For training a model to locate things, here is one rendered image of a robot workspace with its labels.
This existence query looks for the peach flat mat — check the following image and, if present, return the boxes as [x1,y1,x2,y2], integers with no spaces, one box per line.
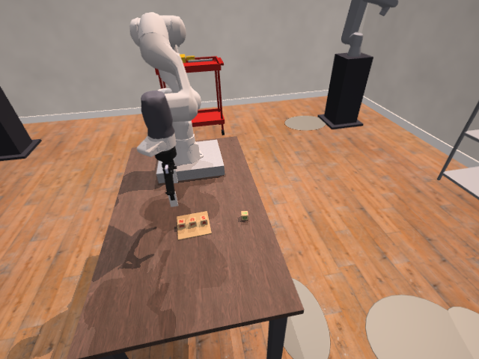
[177,211,211,240]

